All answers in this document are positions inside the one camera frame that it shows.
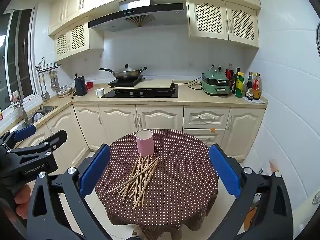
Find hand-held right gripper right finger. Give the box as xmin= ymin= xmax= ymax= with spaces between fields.
xmin=209 ymin=144 xmax=293 ymax=240

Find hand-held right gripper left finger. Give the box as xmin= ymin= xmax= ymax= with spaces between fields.
xmin=26 ymin=144 xmax=112 ymax=240

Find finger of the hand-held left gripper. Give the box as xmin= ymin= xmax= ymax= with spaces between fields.
xmin=6 ymin=130 xmax=68 ymax=155
xmin=0 ymin=124 xmax=37 ymax=151

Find pile of wooden chopsticks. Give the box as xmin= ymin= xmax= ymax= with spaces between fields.
xmin=108 ymin=155 xmax=160 ymax=210

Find pink cup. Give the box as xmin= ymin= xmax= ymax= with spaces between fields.
xmin=135 ymin=129 xmax=154 ymax=156

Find person's left hand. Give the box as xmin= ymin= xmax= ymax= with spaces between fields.
xmin=14 ymin=182 xmax=34 ymax=220

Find metal faucet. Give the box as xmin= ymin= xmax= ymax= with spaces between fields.
xmin=11 ymin=97 xmax=29 ymax=124

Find steel sink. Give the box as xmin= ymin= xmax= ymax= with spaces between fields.
xmin=25 ymin=105 xmax=58 ymax=128

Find cream drawer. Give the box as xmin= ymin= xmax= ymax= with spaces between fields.
xmin=183 ymin=129 xmax=227 ymax=148
xmin=183 ymin=107 xmax=230 ymax=130

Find hanging metal spatula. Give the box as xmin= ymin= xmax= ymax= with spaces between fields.
xmin=39 ymin=74 xmax=48 ymax=102

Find brown dotted tablecloth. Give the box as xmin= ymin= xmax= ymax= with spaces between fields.
xmin=95 ymin=129 xmax=226 ymax=233

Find stack of bowls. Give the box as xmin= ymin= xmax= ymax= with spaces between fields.
xmin=57 ymin=86 xmax=72 ymax=98

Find cream lower cabinets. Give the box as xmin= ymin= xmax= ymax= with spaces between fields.
xmin=0 ymin=102 xmax=265 ymax=178

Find hanging metal ladle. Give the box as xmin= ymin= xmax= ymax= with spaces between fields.
xmin=49 ymin=71 xmax=57 ymax=91

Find black kettle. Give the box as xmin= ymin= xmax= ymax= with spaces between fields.
xmin=74 ymin=76 xmax=87 ymax=97

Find white paper sheet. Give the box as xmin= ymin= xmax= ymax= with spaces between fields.
xmin=242 ymin=96 xmax=265 ymax=104

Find window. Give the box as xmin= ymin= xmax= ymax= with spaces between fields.
xmin=0 ymin=9 xmax=35 ymax=113

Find beige countertop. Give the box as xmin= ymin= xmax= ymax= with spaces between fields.
xmin=0 ymin=79 xmax=268 ymax=135

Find green electric cooker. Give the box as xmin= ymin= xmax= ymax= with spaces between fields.
xmin=201 ymin=70 xmax=232 ymax=97

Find black induction cooker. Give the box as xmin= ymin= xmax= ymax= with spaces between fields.
xmin=107 ymin=75 xmax=143 ymax=87

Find dark soy sauce bottle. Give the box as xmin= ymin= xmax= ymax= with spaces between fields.
xmin=245 ymin=72 xmax=253 ymax=98

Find red label sauce bottle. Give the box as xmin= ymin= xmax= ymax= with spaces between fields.
xmin=252 ymin=73 xmax=262 ymax=100

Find dark glass bottle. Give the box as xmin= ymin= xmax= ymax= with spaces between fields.
xmin=231 ymin=67 xmax=241 ymax=95

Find steel wok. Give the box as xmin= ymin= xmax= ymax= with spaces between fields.
xmin=99 ymin=66 xmax=148 ymax=80

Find black gas hob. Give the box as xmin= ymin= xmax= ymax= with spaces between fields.
xmin=100 ymin=84 xmax=179 ymax=99

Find glass wok lid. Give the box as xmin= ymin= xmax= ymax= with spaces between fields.
xmin=117 ymin=64 xmax=140 ymax=73

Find small lattice door cabinet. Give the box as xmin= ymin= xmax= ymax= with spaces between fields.
xmin=54 ymin=21 xmax=104 ymax=61

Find wide lattice door cabinet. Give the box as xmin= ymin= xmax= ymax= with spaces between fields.
xmin=187 ymin=0 xmax=259 ymax=48

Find range hood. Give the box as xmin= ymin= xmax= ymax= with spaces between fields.
xmin=88 ymin=0 xmax=185 ymax=32

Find metal wall rack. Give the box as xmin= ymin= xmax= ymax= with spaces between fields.
xmin=35 ymin=57 xmax=62 ymax=74

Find black power cable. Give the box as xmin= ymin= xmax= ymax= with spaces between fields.
xmin=172 ymin=79 xmax=203 ymax=91

